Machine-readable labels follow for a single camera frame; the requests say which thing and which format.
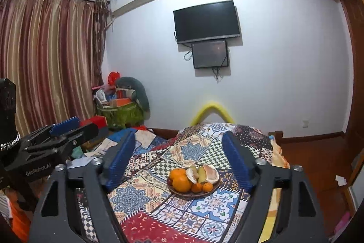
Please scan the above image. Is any black wall television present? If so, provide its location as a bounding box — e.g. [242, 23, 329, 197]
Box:
[173, 0, 242, 45]

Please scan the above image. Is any red box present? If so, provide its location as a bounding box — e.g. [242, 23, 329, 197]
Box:
[80, 115, 108, 130]

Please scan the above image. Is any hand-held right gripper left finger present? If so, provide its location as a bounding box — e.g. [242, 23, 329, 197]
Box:
[28, 129, 137, 243]

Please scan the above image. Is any green storage box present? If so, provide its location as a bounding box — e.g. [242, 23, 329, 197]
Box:
[97, 102, 144, 130]

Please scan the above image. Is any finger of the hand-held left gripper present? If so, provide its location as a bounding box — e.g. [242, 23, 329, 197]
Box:
[56, 123, 100, 148]
[49, 117, 81, 137]

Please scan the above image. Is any red artificial flower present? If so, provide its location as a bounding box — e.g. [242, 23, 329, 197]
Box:
[107, 71, 121, 87]

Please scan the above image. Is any dark brown round plate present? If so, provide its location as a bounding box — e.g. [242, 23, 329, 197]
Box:
[167, 166, 222, 198]

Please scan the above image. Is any small black wall monitor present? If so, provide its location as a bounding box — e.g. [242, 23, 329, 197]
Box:
[191, 40, 229, 69]

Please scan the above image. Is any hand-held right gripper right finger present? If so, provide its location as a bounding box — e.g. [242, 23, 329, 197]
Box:
[222, 130, 337, 243]

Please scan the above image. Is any large orange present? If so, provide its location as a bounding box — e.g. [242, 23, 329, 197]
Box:
[169, 168, 187, 181]
[172, 173, 193, 193]

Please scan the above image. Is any peeled pomelo piece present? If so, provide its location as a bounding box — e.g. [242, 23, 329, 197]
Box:
[202, 165, 220, 184]
[186, 168, 198, 184]

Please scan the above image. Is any striped red curtain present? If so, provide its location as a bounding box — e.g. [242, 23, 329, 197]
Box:
[0, 0, 107, 132]

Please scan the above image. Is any wooden door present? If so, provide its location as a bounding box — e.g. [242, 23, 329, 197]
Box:
[338, 0, 364, 152]

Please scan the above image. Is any white plastic object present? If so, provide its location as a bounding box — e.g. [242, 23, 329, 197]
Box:
[95, 89, 110, 104]

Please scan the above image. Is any orange cloth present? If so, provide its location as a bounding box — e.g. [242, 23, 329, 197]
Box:
[6, 189, 30, 242]

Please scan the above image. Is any patchwork printed blanket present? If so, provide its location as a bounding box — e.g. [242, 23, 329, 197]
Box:
[75, 122, 289, 243]

